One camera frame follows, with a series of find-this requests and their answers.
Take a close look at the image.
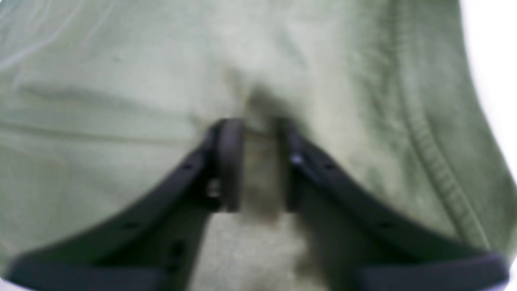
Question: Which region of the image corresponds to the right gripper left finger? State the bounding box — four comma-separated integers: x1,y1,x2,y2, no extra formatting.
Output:
6,118,244,291

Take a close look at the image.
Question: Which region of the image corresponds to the olive green t-shirt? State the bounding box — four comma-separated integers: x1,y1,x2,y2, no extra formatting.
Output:
1,0,516,291

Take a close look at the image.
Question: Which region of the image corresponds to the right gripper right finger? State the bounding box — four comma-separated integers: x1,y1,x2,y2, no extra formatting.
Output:
277,118,510,291

